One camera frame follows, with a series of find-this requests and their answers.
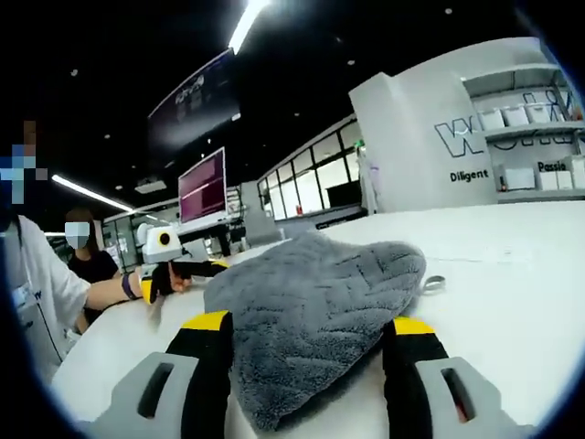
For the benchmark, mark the glass partition windows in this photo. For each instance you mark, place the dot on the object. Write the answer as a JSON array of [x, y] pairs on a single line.
[[311, 178]]

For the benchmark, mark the group of white storage boxes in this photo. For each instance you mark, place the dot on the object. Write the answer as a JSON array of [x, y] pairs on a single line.
[[516, 116]]

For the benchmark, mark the white wall shelf unit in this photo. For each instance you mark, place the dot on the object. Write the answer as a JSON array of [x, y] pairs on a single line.
[[411, 137]]

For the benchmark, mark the dark hanging ceiling screen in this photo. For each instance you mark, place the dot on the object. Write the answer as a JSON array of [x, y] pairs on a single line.
[[196, 98]]

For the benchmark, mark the person's white shirt torso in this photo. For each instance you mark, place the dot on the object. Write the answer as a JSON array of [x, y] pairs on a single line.
[[36, 274]]

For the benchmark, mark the long ceiling light strip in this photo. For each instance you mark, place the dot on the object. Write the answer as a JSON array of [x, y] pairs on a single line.
[[91, 193], [247, 25]]

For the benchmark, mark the dark wristband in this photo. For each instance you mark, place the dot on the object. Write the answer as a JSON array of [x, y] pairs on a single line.
[[130, 287]]

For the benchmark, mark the person's left hand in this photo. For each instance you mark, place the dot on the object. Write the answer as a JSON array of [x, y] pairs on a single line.
[[180, 284]]

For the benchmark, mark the grey pillar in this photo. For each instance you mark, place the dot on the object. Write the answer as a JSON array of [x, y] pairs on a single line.
[[258, 215]]

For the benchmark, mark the computer monitor with purple screen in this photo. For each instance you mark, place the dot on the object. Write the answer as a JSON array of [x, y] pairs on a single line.
[[202, 189]]

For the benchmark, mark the white garment on stand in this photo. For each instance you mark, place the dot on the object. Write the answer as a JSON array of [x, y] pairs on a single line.
[[368, 180]]

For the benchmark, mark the grey towel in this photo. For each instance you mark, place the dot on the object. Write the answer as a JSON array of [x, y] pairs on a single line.
[[311, 311]]

